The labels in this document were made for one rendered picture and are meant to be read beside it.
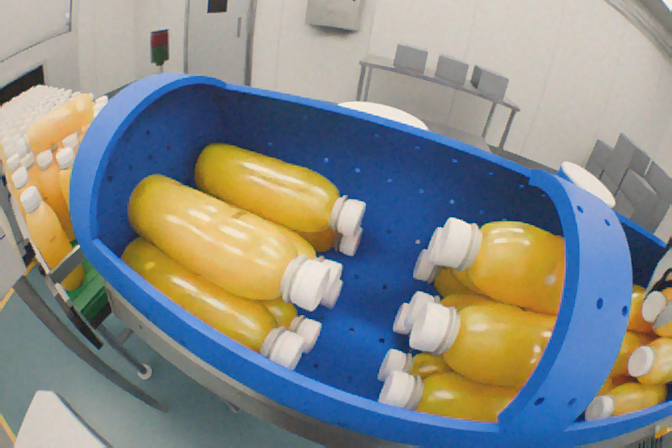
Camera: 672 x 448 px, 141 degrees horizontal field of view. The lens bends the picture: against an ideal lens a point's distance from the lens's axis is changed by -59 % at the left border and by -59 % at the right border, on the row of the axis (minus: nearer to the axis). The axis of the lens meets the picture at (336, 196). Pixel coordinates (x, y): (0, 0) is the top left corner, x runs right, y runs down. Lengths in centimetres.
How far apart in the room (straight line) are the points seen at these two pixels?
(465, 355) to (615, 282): 12
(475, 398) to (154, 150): 41
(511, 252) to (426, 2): 342
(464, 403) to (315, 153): 33
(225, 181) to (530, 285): 31
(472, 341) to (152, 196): 29
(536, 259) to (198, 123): 41
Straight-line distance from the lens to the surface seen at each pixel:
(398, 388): 24
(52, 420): 21
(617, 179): 368
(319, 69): 375
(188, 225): 24
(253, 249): 21
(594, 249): 20
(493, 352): 22
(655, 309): 43
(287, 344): 24
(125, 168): 34
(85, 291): 60
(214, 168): 34
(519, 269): 23
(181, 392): 141
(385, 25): 355
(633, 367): 44
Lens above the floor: 130
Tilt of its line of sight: 36 degrees down
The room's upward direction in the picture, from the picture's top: 10 degrees clockwise
